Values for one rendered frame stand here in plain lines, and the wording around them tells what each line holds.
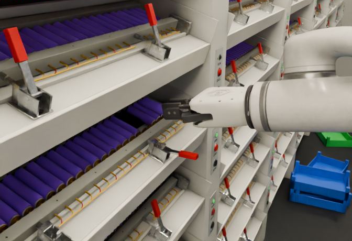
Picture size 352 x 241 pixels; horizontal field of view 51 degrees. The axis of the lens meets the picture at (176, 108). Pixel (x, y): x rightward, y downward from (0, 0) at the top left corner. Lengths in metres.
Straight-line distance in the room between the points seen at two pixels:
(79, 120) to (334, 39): 0.36
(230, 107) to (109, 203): 0.24
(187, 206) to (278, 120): 0.38
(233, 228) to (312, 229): 0.75
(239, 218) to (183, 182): 0.61
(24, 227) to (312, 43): 0.46
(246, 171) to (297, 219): 0.81
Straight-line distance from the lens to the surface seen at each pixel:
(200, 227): 0.99
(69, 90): 0.47
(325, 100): 0.57
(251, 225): 1.76
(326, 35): 0.56
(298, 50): 0.58
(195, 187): 0.92
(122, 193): 0.60
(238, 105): 0.59
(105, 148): 0.65
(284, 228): 2.07
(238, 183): 1.33
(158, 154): 0.68
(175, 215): 0.86
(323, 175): 2.39
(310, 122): 0.58
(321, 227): 2.13
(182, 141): 0.75
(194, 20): 0.78
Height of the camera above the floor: 1.28
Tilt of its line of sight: 22 degrees down
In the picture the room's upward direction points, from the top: straight up
